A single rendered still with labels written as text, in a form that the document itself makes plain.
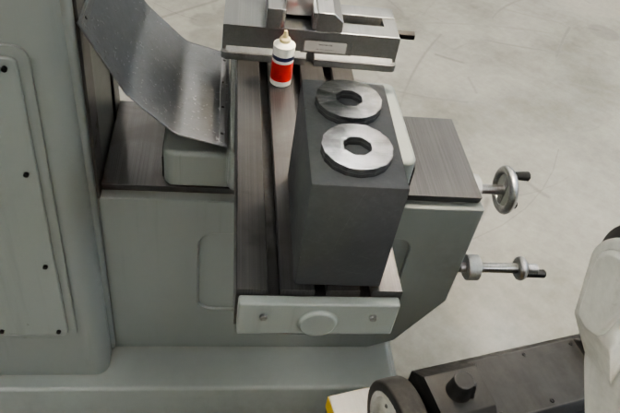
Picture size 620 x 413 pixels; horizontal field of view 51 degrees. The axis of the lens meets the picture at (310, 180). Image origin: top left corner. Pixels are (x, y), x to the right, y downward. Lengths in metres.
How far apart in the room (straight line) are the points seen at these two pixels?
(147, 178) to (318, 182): 0.62
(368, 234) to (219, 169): 0.51
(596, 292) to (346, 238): 0.37
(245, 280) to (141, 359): 0.83
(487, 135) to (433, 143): 1.40
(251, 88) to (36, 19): 0.39
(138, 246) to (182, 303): 0.21
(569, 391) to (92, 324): 0.99
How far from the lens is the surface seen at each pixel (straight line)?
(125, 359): 1.70
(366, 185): 0.78
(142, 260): 1.46
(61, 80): 1.13
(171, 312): 1.60
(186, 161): 1.26
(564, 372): 1.39
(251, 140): 1.11
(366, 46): 1.32
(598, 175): 2.94
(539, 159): 2.88
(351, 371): 1.71
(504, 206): 1.60
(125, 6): 1.30
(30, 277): 1.43
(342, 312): 0.91
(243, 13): 1.33
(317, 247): 0.84
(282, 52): 1.20
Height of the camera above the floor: 1.63
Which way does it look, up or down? 42 degrees down
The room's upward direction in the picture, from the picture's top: 10 degrees clockwise
